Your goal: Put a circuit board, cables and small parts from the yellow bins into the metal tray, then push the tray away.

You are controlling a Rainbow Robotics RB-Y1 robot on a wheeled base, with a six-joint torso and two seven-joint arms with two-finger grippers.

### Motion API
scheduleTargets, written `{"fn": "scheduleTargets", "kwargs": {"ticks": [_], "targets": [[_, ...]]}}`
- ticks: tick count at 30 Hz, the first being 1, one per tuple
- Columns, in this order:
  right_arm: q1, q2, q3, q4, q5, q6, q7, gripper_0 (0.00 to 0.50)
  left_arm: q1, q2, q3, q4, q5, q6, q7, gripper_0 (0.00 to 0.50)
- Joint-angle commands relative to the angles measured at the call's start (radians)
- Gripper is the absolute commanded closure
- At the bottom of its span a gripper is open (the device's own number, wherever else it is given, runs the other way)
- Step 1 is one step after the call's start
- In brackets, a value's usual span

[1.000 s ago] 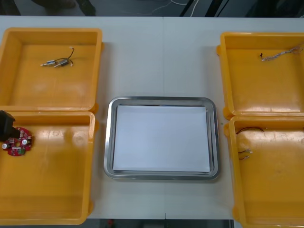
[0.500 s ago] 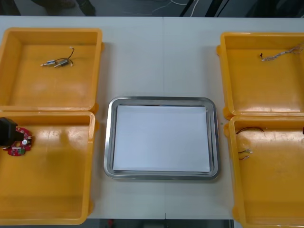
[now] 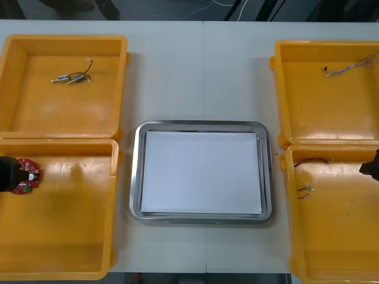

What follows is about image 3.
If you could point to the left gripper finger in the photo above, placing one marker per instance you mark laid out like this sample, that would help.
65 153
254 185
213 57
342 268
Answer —
9 165
9 183

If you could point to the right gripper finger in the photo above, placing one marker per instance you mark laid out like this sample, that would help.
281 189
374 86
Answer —
375 162
373 173

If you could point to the round red circuit board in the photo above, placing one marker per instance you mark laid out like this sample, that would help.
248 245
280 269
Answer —
28 165

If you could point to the yellow-orange plastic bin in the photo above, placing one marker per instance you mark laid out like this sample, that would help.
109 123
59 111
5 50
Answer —
331 230
59 112
59 222
325 112

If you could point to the steel tray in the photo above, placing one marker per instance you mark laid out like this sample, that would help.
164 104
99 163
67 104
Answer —
134 177

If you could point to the white sheet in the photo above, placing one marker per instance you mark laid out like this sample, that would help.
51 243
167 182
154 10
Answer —
201 171

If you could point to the black frame leg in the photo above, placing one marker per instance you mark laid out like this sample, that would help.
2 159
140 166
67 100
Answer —
232 10

